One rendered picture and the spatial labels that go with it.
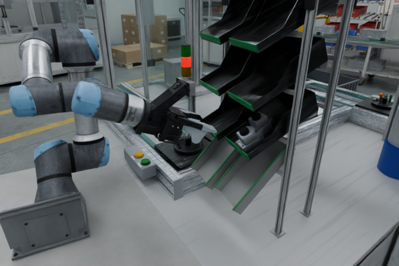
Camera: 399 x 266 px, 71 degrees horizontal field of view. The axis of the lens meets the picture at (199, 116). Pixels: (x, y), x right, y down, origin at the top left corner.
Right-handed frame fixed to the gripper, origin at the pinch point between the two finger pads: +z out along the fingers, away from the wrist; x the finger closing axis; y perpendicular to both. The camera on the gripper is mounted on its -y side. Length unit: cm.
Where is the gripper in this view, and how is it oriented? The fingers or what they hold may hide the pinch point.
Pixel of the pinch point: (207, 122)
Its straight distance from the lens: 79.7
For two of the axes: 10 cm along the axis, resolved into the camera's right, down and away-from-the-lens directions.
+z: 8.2, 2.3, 5.2
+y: -3.8, 9.0, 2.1
